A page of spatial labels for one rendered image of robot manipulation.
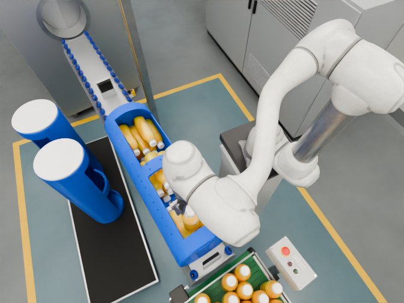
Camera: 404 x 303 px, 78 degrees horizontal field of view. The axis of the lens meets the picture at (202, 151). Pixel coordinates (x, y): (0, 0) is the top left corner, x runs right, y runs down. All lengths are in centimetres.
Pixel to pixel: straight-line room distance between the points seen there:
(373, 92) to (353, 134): 245
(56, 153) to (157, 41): 269
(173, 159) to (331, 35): 56
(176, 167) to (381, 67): 58
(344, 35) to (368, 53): 8
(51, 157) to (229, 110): 200
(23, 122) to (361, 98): 180
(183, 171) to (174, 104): 253
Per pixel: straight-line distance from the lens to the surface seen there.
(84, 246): 239
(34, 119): 193
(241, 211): 57
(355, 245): 268
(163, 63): 363
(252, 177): 61
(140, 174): 126
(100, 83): 189
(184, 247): 111
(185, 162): 57
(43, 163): 170
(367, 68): 81
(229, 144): 149
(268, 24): 267
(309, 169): 123
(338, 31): 86
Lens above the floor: 230
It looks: 59 degrees down
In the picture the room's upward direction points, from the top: straight up
